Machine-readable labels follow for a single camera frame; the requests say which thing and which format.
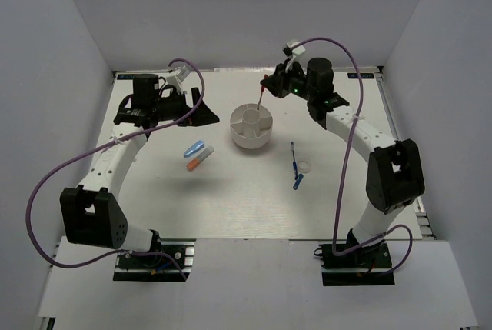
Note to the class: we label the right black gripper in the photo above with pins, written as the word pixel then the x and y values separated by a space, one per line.
pixel 276 84

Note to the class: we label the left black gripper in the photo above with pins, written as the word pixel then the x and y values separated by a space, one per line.
pixel 200 116

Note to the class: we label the red ballpoint pen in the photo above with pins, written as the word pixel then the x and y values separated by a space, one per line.
pixel 258 105

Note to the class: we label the blue highlighter marker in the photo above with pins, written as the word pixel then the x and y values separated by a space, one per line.
pixel 194 149

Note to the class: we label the orange highlighter marker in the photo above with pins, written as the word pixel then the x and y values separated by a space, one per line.
pixel 197 160

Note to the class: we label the white tape roll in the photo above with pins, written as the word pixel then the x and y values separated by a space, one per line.
pixel 304 165

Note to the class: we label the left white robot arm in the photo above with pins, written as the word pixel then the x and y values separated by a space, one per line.
pixel 90 211

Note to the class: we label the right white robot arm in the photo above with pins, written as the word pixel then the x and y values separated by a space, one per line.
pixel 394 171

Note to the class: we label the white round divided organizer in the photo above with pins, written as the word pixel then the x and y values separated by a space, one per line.
pixel 251 126

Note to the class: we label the small blue clip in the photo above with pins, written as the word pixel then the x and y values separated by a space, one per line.
pixel 298 181

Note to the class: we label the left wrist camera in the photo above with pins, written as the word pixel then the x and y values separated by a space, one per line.
pixel 176 77

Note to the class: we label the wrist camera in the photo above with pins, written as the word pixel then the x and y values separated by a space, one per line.
pixel 293 50
pixel 176 77

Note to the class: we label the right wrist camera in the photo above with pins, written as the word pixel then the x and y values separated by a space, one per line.
pixel 293 50

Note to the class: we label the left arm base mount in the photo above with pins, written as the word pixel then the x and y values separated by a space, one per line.
pixel 156 268

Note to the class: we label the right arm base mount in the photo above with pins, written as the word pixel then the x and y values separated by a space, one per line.
pixel 368 268

